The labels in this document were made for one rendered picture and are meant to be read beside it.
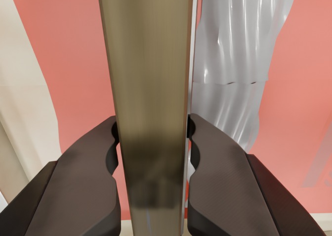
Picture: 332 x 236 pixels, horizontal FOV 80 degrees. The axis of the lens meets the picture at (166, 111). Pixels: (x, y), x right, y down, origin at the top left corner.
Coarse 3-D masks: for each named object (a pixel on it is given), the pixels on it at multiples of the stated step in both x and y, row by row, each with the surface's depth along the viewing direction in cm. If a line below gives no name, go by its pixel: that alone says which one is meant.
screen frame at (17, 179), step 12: (0, 132) 19; (0, 144) 19; (0, 156) 19; (12, 156) 21; (0, 168) 19; (12, 168) 21; (0, 180) 19; (12, 180) 21; (24, 180) 23; (0, 192) 19; (12, 192) 21; (0, 204) 20
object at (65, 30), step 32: (32, 0) 15; (64, 0) 15; (96, 0) 15; (320, 0) 16; (32, 32) 16; (64, 32) 16; (96, 32) 16; (288, 32) 17; (320, 32) 17; (64, 64) 17; (96, 64) 17; (288, 64) 18; (320, 64) 18
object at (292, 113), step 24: (72, 96) 18; (96, 96) 19; (264, 96) 19; (288, 96) 20; (312, 96) 20; (72, 120) 20; (96, 120) 20; (264, 120) 21; (288, 120) 21; (312, 120) 21; (264, 144) 22; (288, 144) 23; (312, 144) 23; (120, 168) 23; (288, 168) 24; (120, 192) 25; (312, 192) 27
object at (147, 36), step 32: (128, 0) 6; (160, 0) 6; (192, 0) 6; (128, 32) 6; (160, 32) 6; (128, 64) 7; (160, 64) 7; (128, 96) 7; (160, 96) 7; (128, 128) 8; (160, 128) 8; (128, 160) 9; (160, 160) 9; (128, 192) 10; (160, 192) 10; (160, 224) 11
